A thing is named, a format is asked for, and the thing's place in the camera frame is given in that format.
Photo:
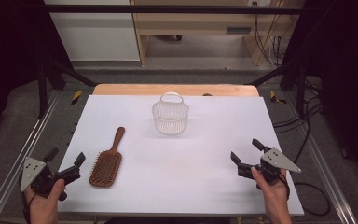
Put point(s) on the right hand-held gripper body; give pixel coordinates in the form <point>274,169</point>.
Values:
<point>278,160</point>

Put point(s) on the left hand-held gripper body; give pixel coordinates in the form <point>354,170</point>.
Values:
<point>31,172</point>

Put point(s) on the brown wooden hairbrush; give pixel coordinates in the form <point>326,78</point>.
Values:
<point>105,169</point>

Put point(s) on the white plastic mesh basket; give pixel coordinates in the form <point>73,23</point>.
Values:
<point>170,124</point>

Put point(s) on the person's right hand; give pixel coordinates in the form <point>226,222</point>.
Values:
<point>272,194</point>

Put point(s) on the person's left hand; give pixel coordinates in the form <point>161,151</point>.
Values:
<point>43,208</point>

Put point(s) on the white table sheet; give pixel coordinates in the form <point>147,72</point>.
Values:
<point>183,174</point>

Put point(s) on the black metal stand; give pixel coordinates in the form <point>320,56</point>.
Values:
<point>42,93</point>
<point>300,90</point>

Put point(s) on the small dark object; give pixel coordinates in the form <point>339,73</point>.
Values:
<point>207,94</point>

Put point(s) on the black curtain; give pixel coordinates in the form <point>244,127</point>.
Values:
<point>9,46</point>
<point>348,62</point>

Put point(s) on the grey desk label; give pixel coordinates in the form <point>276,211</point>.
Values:
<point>238,30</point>

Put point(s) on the white cabinet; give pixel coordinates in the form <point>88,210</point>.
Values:
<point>96,37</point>

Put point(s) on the light wooden desk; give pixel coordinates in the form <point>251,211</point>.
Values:
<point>192,23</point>

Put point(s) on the aluminium rail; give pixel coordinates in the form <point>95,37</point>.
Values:
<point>331,183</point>
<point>18,165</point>

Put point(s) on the black horizontal frame bar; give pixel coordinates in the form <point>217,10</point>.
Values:
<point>167,9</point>

